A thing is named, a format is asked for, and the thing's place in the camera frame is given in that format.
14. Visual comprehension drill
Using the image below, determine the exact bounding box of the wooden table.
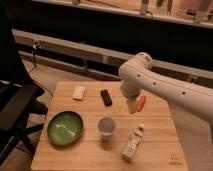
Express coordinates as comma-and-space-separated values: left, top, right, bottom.
31, 81, 188, 171

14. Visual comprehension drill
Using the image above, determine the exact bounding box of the black eraser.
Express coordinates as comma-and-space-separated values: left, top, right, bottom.
100, 89, 112, 106

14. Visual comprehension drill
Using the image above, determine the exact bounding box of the white bottle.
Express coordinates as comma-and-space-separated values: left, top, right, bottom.
121, 124, 144, 162

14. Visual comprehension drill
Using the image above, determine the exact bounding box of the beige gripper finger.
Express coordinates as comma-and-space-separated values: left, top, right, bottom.
127, 98, 137, 114

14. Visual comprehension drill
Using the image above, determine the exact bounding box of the green plate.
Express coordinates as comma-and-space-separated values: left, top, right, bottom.
47, 111, 84, 146

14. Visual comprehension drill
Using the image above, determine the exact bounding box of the orange carrot toy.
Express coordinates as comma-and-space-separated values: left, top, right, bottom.
136, 96, 146, 112

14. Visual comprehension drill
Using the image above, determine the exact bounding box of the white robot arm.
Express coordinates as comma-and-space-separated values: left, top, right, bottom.
118, 52, 213, 125

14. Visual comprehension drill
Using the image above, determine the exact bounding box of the black office chair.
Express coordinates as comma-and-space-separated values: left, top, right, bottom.
0, 8, 48, 166

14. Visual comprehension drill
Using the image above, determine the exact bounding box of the white sponge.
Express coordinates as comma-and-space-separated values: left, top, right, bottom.
72, 86, 86, 100

